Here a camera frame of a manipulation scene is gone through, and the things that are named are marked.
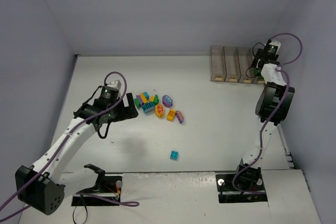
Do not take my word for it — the green lego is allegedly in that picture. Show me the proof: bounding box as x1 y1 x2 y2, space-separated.
150 94 159 105
134 98 141 109

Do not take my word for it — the orange oval lego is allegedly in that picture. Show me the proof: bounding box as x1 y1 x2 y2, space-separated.
155 104 164 118

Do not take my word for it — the purple oval paw lego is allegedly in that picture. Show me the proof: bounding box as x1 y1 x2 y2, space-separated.
162 95 173 108

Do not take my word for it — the yellow square lego brick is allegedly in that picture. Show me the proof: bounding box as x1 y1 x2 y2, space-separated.
166 109 176 122

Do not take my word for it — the purple long lego brick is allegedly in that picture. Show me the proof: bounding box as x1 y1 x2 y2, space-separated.
175 110 184 124

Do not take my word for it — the cyan square lego brick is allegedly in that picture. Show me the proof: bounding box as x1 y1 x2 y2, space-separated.
170 150 179 161

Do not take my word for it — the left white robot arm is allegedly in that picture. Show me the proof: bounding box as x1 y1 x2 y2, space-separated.
15 81 139 215

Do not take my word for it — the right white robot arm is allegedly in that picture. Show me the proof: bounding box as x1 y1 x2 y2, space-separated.
232 39 295 194

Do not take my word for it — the purple slanted lego in pile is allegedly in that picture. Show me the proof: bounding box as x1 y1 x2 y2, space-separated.
137 93 148 106

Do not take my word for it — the yellow cyan lego top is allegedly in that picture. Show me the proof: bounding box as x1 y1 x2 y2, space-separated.
140 92 149 102

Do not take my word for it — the clear bin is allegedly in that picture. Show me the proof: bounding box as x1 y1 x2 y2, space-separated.
237 47 255 83
210 46 226 82
251 49 265 84
224 46 241 82

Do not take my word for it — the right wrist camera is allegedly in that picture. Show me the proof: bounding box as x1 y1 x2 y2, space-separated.
266 40 281 55

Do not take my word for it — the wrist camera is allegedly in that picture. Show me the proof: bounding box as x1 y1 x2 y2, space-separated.
266 40 281 55
107 80 121 97

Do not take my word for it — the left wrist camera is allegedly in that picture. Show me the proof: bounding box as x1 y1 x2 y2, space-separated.
107 80 121 97

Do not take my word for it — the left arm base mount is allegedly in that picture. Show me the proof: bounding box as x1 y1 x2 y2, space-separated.
71 174 122 207

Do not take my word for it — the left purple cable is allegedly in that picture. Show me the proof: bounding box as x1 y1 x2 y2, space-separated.
0 71 140 218

